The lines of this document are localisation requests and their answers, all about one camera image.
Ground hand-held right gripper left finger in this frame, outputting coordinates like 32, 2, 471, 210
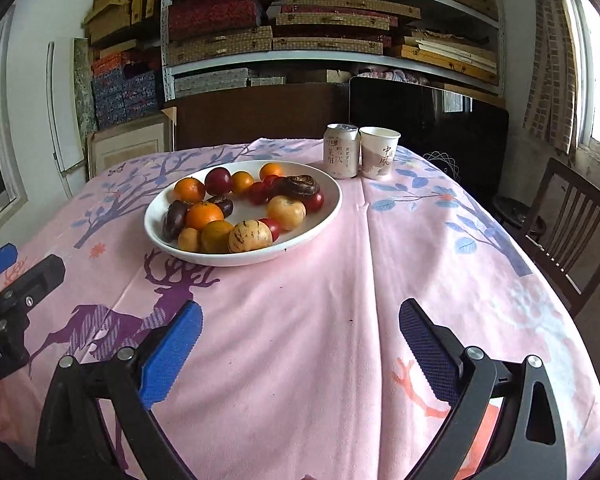
35, 301, 203, 480

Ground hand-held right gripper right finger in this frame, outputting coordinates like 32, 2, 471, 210
398, 298, 568, 480

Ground dark purple passion fruit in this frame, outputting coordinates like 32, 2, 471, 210
275, 175, 321, 200
206, 196, 235, 217
162, 200, 193, 241

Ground yellow striped pepino melon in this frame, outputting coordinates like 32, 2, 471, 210
228, 219, 273, 254

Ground large orange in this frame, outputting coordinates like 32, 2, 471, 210
185, 202, 225, 231

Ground white oval plate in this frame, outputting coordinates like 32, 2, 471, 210
144, 160, 343, 267

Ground red plum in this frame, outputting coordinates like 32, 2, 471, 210
204, 167, 232, 196

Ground pale yellow fruit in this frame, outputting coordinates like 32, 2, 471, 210
267, 195, 307, 231

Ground small orange with stem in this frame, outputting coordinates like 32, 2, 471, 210
230, 171, 255, 196

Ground pink printed tablecloth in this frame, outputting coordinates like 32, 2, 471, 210
0, 137, 600, 480

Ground dark round stool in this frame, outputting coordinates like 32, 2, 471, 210
492, 195, 548, 241

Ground framed picture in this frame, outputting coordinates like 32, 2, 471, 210
86, 112, 177, 178

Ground white boards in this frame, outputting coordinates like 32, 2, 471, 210
47, 40, 88, 198

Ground marbled grey panel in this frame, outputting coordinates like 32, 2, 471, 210
73, 37, 98, 133

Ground white paper cup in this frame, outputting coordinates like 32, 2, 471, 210
359, 127, 401, 181

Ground dark wooden chair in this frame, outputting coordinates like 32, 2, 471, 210
517, 157, 600, 318

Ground stack of blue patterned boxes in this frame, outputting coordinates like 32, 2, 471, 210
91, 52, 162, 131

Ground pale beverage can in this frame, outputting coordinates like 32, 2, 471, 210
323, 123, 359, 179

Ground black monitor screen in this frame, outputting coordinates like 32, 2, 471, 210
348, 76, 510, 201

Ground brown board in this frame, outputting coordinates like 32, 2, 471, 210
162, 82, 351, 151

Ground stack of wooden boxes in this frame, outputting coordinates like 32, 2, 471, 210
390, 0, 501, 86

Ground white metal shelf rack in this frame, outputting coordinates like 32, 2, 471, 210
160, 0, 506, 106

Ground beige checked curtain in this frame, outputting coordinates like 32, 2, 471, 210
522, 0, 581, 153

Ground red patterned box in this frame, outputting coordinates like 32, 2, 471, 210
169, 0, 261, 41

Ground stack of woven flat boxes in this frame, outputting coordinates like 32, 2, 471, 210
166, 0, 421, 68

